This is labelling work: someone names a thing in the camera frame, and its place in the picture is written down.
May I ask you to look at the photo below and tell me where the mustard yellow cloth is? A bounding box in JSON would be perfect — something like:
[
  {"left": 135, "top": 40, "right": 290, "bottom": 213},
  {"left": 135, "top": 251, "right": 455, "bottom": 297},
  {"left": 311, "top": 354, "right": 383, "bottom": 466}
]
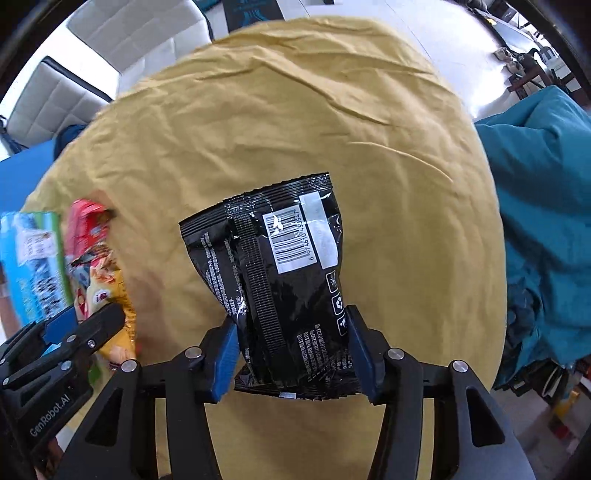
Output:
[{"left": 23, "top": 15, "right": 509, "bottom": 480}]

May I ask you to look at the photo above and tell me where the blue green snack packet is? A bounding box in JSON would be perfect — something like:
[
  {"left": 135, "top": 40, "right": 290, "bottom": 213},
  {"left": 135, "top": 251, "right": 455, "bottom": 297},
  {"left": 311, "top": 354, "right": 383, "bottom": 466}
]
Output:
[{"left": 0, "top": 211, "right": 77, "bottom": 324}]

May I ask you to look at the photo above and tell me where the blue cloth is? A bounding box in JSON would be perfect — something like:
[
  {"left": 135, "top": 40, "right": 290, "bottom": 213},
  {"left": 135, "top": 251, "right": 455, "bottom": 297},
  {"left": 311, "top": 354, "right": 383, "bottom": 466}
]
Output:
[{"left": 0, "top": 137, "right": 68, "bottom": 217}]

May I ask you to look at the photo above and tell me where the black snack packet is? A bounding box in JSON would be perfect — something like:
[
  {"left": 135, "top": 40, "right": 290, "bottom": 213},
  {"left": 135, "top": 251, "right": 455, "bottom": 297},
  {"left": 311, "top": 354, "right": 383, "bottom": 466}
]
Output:
[{"left": 179, "top": 172, "right": 365, "bottom": 401}]

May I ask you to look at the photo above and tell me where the colourful printed snack packet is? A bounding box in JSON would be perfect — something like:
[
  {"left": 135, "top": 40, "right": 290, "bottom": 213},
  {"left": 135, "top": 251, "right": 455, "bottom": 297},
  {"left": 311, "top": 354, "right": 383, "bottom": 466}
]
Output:
[{"left": 68, "top": 247, "right": 115, "bottom": 321}]

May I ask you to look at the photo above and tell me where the dark glossy table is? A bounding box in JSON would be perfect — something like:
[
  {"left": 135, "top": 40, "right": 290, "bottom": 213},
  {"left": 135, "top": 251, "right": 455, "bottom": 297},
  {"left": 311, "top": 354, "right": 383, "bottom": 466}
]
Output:
[{"left": 480, "top": 4, "right": 555, "bottom": 51}]

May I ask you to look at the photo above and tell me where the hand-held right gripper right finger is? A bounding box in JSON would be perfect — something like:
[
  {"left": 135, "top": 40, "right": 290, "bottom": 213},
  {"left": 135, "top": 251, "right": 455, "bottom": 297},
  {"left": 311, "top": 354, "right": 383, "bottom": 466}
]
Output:
[{"left": 344, "top": 305, "right": 539, "bottom": 480}]

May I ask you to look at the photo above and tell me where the yellow snack packet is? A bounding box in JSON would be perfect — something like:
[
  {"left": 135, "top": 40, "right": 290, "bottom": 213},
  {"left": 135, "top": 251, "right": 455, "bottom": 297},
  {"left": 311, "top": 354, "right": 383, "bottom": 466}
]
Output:
[{"left": 90, "top": 268, "right": 139, "bottom": 372}]

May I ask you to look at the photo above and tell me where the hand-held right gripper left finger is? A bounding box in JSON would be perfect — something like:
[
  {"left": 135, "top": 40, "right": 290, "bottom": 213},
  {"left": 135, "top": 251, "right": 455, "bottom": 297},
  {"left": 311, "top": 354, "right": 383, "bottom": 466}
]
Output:
[{"left": 42, "top": 318, "right": 241, "bottom": 480}]

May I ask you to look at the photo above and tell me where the white padded chair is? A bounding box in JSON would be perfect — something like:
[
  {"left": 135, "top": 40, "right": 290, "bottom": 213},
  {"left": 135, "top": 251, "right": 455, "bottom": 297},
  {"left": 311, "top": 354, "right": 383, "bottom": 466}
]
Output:
[
  {"left": 0, "top": 55, "right": 115, "bottom": 149},
  {"left": 67, "top": 0, "right": 214, "bottom": 100}
]

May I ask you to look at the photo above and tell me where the red snack packet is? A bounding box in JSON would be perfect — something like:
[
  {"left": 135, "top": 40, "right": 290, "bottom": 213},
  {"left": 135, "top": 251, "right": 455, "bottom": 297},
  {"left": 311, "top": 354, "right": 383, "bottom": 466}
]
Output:
[{"left": 64, "top": 198, "right": 116, "bottom": 264}]

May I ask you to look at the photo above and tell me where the teal blanket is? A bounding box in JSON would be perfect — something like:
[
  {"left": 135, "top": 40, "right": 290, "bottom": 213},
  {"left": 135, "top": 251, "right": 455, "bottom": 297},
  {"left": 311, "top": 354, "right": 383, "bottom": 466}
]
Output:
[{"left": 475, "top": 85, "right": 591, "bottom": 395}]

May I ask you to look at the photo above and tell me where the dark printed mat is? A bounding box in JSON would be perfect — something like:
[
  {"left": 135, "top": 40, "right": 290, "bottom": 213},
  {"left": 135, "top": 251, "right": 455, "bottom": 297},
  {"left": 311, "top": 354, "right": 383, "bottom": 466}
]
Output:
[{"left": 222, "top": 0, "right": 283, "bottom": 29}]

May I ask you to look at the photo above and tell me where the dark wooden chair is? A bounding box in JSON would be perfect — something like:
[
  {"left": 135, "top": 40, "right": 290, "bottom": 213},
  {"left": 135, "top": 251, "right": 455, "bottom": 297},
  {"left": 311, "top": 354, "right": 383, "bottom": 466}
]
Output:
[{"left": 505, "top": 48, "right": 585, "bottom": 100}]

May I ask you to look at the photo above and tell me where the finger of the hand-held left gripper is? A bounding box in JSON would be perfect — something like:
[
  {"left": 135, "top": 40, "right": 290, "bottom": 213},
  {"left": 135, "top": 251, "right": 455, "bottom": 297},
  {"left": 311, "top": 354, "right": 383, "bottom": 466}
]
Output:
[
  {"left": 0, "top": 306, "right": 79, "bottom": 365},
  {"left": 0, "top": 302, "right": 127, "bottom": 393}
]

